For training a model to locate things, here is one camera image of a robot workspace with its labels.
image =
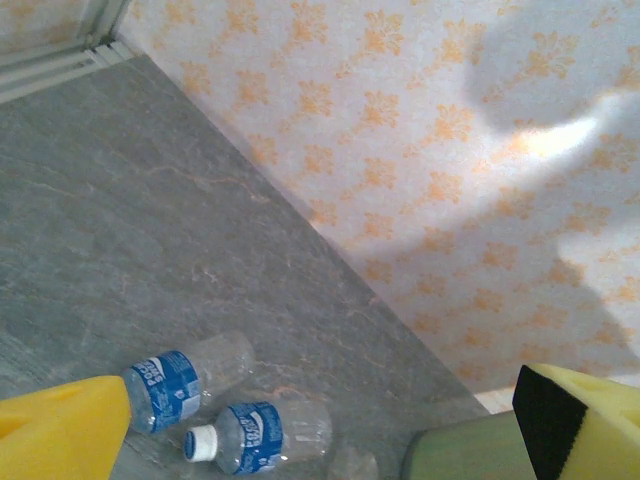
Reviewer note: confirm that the blue label bottle white cap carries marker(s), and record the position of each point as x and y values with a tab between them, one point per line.
255	440

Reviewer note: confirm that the bin with yellow-green liner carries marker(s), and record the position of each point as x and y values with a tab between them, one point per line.
465	450

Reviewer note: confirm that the aluminium frame post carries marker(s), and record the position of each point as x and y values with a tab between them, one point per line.
107	22

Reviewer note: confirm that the blue label clear bottle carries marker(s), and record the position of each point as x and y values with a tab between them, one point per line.
170	385

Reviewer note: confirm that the aluminium side rail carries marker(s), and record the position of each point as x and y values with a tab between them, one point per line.
50	72

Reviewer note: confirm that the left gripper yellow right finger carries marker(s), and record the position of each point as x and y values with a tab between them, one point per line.
600	430

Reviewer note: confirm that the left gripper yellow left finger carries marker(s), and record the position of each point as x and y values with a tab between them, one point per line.
60	430

